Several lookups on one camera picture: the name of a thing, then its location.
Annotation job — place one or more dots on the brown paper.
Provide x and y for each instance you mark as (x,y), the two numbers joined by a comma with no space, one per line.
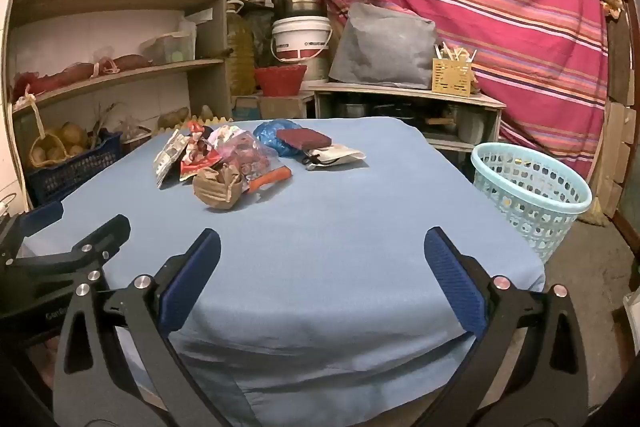
(215,192)

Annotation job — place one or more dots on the dark blue plastic crate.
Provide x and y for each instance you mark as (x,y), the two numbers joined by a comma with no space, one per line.
(75,177)

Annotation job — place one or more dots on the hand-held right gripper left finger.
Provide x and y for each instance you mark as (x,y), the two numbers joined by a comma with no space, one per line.
(192,277)

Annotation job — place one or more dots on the stack of cardboard pieces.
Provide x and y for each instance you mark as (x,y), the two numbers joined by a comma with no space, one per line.
(615,157)

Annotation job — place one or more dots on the yellow egg tray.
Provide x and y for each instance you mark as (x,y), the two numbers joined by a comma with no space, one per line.
(210,118)

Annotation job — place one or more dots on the pink striped cloth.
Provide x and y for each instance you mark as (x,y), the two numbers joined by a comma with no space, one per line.
(475,7)

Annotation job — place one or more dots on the orange and clear snack packet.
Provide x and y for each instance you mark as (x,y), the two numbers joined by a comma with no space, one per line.
(255,162)

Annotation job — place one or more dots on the white plastic bucket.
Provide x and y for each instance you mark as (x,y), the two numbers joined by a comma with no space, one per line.
(300,39)

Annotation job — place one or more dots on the steel pot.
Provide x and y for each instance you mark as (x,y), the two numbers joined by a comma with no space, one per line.
(352,111)

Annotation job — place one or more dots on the pink snack packet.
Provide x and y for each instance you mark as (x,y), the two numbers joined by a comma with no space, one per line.
(222,138)

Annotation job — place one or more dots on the sweet potatoes in net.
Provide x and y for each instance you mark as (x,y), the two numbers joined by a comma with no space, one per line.
(75,74)

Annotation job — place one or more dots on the red plastic bowl basket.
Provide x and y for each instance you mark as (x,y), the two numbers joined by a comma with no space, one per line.
(280,81)

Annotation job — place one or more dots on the dark red sponge block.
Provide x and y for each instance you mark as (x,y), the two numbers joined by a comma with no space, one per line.
(305,138)

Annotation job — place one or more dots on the red snack wrapper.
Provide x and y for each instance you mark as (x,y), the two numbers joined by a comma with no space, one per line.
(197,159)

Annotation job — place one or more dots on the small yellow cardboard box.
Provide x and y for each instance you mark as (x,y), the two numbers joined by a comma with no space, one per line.
(451,78)

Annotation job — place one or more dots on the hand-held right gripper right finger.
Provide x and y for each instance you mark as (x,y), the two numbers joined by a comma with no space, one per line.
(452,277)

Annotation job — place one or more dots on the low wooden cabinet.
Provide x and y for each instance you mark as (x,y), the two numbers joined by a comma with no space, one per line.
(400,93)

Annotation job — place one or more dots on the black pot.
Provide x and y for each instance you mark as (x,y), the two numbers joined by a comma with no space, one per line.
(395,113)

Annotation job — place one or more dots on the yellow oil bottle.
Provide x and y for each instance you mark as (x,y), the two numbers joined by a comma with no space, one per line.
(241,52)

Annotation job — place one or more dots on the silver white wrapper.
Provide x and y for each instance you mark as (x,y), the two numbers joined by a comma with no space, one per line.
(167,162)

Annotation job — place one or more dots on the wooden shelf unit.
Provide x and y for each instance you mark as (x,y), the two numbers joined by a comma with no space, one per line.
(205,37)

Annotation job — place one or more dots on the blue plastic bag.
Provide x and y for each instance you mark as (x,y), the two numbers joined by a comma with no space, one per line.
(269,134)

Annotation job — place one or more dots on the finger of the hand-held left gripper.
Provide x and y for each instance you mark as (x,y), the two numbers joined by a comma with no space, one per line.
(42,218)
(102,241)

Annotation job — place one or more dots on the light blue plastic basket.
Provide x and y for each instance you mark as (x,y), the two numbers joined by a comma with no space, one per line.
(530,207)

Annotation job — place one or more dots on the grey cloth cover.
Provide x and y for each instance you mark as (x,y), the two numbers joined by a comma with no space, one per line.
(382,47)

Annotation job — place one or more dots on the clear plastic bag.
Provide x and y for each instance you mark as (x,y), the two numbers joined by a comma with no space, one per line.
(134,129)

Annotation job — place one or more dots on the wicker basket of potatoes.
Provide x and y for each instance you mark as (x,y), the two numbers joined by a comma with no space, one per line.
(55,147)

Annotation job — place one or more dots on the clear plastic container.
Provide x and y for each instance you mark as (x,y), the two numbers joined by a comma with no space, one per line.
(167,49)

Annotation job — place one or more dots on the white and black packet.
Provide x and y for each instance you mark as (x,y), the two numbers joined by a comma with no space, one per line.
(335,155)

